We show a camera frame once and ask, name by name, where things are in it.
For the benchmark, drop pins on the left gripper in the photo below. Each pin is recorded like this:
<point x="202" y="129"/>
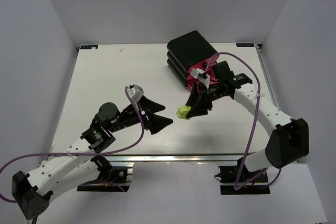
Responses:
<point x="146" y="115"/>

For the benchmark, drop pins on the black drawer cabinet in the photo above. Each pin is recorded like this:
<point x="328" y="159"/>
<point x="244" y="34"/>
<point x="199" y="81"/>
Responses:
<point x="185" y="51"/>

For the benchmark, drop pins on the pale yellow lego brick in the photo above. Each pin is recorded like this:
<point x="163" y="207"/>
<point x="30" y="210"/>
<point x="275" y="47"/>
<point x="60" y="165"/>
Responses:
<point x="182" y="112"/>

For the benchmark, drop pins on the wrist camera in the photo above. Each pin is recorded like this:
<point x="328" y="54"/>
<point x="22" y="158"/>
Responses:
<point x="134" y="93"/>
<point x="201" y="75"/>

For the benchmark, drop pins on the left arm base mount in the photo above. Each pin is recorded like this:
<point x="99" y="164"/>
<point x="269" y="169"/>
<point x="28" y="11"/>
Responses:
<point x="110" y="177"/>

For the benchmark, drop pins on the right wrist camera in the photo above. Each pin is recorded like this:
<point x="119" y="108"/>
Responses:
<point x="201" y="75"/>

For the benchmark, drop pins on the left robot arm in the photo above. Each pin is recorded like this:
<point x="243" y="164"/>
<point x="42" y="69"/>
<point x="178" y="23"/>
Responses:
<point x="85" y="159"/>

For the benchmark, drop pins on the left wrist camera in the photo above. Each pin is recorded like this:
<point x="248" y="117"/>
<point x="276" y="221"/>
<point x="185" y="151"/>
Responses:
<point x="134" y="93"/>

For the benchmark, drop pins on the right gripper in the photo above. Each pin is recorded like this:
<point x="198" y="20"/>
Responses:
<point x="208" y="95"/>

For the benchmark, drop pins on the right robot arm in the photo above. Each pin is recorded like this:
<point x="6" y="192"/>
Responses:
<point x="288" y="137"/>

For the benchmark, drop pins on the pink drawer with black knob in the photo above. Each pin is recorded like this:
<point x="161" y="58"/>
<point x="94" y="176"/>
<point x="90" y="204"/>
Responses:
<point x="203" y="64"/>

